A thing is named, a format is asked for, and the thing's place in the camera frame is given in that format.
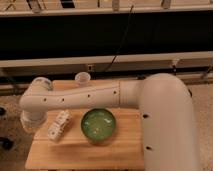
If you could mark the white wall outlet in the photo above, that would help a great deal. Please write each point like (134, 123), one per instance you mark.
(90, 68)

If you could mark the green bowl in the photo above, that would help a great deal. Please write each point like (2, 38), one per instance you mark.
(98, 125)

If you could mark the black chair wheel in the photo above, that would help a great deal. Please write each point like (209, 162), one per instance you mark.
(7, 144)

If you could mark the clear plastic cup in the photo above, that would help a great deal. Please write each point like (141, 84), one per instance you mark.
(82, 78)

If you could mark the clear plastic bottle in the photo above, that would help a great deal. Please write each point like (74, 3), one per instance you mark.
(56, 128)

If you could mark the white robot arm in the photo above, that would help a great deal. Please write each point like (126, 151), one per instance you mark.
(170, 141)

